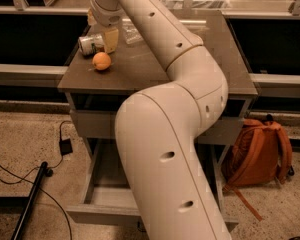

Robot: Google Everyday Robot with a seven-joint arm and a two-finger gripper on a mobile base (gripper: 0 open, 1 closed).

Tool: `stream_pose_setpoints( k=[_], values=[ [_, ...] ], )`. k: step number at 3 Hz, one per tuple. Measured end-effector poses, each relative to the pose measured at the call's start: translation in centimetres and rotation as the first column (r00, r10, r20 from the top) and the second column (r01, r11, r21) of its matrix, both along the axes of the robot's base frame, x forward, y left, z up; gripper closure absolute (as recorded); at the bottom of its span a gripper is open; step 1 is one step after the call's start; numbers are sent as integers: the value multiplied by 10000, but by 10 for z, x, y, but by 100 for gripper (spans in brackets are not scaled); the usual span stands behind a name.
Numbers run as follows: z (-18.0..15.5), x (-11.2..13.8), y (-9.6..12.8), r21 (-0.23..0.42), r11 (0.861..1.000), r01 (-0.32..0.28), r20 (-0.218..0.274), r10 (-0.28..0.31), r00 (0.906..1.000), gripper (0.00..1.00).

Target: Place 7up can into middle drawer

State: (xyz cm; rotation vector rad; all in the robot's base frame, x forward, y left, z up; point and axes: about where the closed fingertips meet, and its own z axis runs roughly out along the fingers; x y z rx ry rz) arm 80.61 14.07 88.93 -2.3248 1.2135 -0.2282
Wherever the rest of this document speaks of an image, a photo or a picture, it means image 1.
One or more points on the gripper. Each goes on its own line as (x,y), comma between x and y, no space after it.
(105,16)

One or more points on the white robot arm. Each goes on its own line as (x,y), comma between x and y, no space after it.
(155,128)

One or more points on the grey drawer cabinet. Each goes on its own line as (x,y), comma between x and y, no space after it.
(135,68)

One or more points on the closed upper grey drawer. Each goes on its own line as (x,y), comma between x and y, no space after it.
(100,124)

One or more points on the clear plastic water bottle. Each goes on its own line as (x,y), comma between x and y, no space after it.
(130,33)

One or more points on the orange fruit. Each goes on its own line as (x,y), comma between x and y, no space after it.
(101,61)

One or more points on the black power adapter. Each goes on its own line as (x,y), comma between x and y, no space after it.
(65,147)

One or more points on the black pole stand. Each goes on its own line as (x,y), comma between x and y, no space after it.
(27,209)

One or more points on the orange backpack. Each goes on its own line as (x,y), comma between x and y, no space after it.
(261,153)

